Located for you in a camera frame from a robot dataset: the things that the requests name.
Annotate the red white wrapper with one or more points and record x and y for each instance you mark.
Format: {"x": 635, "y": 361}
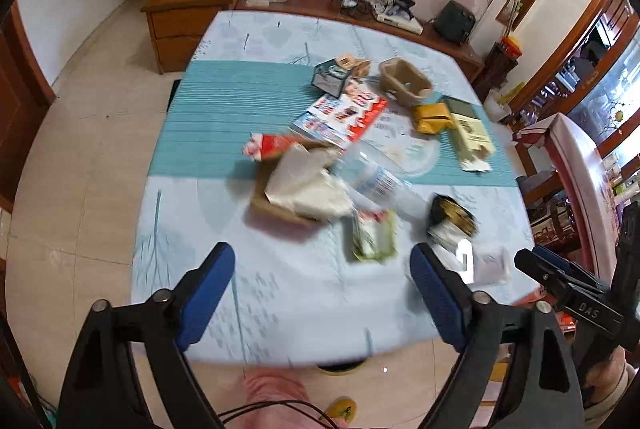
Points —
{"x": 270, "y": 145}

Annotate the brown wooden door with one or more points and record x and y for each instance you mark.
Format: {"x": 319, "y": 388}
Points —
{"x": 20, "y": 109}

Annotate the person's leg in pink trousers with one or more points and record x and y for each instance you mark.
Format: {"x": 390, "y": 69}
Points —
{"x": 275, "y": 396}

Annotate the teal striped table runner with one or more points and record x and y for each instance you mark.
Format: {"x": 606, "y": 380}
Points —
{"x": 215, "y": 119}

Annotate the clear plastic lid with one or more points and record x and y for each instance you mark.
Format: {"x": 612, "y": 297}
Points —
{"x": 417, "y": 154}

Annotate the wooden drawer cabinet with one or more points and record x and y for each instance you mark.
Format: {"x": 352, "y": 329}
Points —
{"x": 185, "y": 29}

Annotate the green wipes packet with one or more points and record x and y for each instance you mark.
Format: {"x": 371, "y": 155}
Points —
{"x": 372, "y": 236}

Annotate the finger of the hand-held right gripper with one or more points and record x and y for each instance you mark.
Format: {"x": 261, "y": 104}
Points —
{"x": 537, "y": 271}
{"x": 557, "y": 261}

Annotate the black gold jar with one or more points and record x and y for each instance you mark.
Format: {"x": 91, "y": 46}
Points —
{"x": 450, "y": 214}

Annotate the dark green small box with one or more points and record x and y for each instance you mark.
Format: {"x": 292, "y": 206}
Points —
{"x": 327, "y": 79}

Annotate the yellow rimmed trash bin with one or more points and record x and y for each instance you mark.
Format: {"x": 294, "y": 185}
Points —
{"x": 340, "y": 368}

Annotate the long wooden television stand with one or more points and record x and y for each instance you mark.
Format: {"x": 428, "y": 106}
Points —
{"x": 310, "y": 6}

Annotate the red white chocolate box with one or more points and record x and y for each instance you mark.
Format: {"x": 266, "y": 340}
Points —
{"x": 345, "y": 114}

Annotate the yellow foil packet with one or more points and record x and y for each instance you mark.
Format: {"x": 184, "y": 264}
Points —
{"x": 430, "y": 119}

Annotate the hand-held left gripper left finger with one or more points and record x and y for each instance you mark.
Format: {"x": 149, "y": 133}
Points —
{"x": 207, "y": 294}

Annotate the white set-top box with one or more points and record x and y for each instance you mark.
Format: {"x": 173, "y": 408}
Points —
{"x": 400, "y": 21}

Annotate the small cardboard box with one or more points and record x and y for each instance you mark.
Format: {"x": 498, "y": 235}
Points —
{"x": 356, "y": 66}

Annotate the black speaker box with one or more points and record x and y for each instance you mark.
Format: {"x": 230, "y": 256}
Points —
{"x": 452, "y": 21}

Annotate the wooden display cabinet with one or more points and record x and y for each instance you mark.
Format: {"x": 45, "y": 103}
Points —
{"x": 590, "y": 54}

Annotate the flat brown cardboard tray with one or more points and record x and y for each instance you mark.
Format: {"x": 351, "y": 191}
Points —
{"x": 264, "y": 204}

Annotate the crumpled white paper bag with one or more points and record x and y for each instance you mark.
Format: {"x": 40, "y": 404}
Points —
{"x": 305, "y": 189}

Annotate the light blue printed tablecloth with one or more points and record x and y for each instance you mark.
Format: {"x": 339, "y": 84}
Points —
{"x": 280, "y": 309}

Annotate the person's right forearm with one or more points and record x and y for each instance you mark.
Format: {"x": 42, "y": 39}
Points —
{"x": 607, "y": 381}

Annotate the yellow knitted slipper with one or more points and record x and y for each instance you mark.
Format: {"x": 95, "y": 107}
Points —
{"x": 342, "y": 409}

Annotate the pink white chair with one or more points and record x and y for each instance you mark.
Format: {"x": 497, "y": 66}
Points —
{"x": 580, "y": 169}

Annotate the green cream carton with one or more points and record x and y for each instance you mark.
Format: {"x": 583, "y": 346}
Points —
{"x": 470, "y": 134}

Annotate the white small packet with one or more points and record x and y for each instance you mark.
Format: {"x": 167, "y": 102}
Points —
{"x": 487, "y": 264}

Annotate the dark wooden stool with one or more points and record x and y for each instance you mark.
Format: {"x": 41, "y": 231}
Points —
{"x": 495, "y": 69}

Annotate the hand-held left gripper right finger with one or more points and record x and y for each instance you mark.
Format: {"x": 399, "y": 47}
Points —
{"x": 437, "y": 299}

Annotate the red yellow container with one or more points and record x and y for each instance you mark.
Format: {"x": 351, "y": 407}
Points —
{"x": 511, "y": 45}

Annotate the clear plastic bottle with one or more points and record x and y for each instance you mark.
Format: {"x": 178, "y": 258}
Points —
{"x": 380, "y": 181}

